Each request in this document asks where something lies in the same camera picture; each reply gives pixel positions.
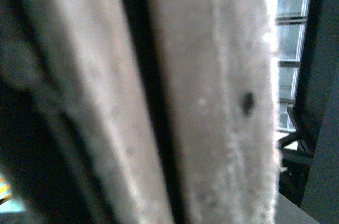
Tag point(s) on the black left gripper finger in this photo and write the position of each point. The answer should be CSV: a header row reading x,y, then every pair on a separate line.
x,y
321,110

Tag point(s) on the brown basket handle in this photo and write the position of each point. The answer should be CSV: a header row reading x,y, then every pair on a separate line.
x,y
140,111

